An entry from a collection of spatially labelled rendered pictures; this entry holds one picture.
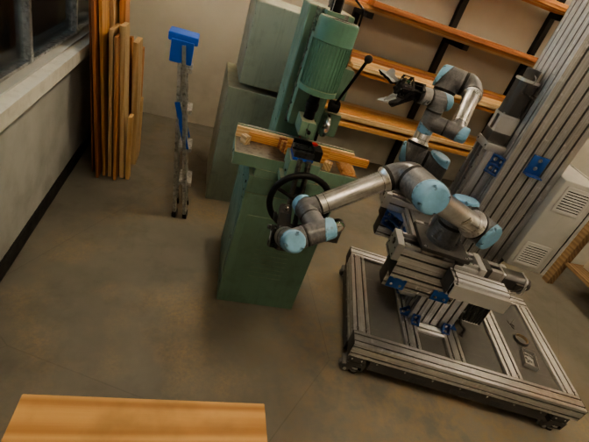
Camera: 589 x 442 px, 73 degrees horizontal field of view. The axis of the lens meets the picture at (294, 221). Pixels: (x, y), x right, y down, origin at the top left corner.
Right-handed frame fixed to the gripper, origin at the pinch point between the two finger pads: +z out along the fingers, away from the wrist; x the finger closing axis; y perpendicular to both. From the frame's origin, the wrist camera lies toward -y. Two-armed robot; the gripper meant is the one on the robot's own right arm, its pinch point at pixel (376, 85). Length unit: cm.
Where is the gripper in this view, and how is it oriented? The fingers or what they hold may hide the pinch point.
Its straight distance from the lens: 186.4
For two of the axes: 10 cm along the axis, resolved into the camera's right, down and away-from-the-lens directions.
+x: -1.1, 9.5, -2.9
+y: 2.8, -2.5, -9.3
